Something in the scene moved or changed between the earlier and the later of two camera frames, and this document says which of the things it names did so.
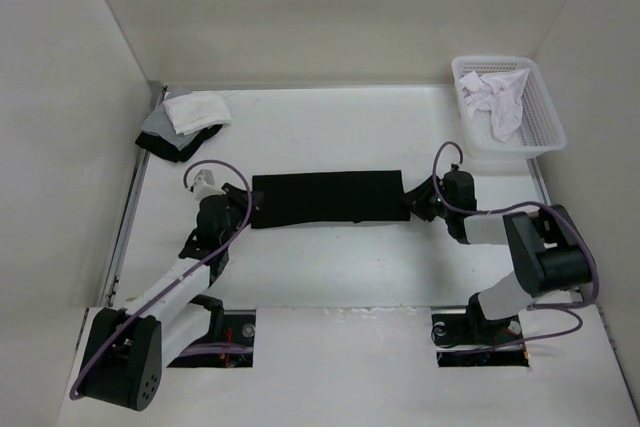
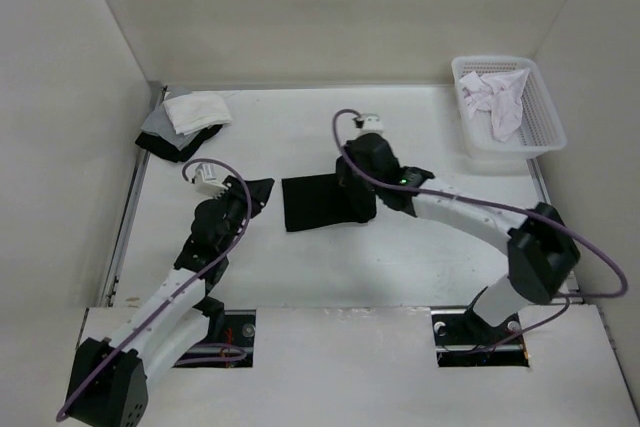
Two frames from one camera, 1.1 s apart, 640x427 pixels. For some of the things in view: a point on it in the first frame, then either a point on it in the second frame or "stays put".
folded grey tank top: x=159 y=122 stays put
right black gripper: x=417 y=198 to x=345 y=176
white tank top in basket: x=501 y=95 stays put
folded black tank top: x=173 y=154 stays put
